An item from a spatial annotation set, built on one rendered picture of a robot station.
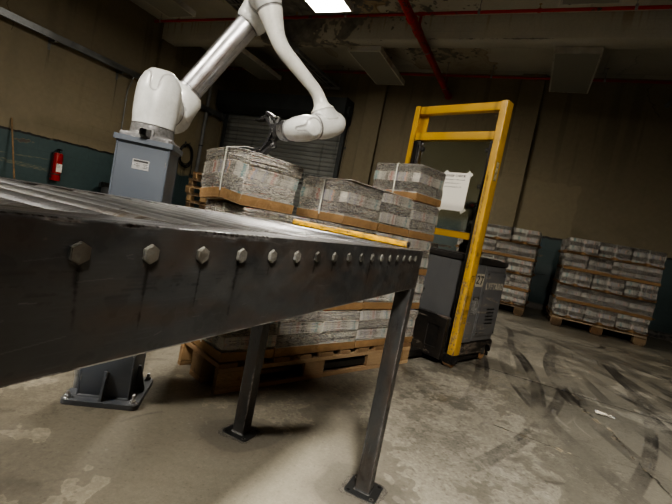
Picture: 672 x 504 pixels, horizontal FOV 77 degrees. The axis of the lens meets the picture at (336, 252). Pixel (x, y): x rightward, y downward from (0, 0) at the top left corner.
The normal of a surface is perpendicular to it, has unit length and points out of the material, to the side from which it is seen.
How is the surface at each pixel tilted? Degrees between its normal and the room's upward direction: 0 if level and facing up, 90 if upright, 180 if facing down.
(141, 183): 90
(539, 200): 90
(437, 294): 90
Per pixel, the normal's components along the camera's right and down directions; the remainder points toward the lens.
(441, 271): -0.70, -0.09
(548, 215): -0.41, -0.02
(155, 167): 0.18, 0.11
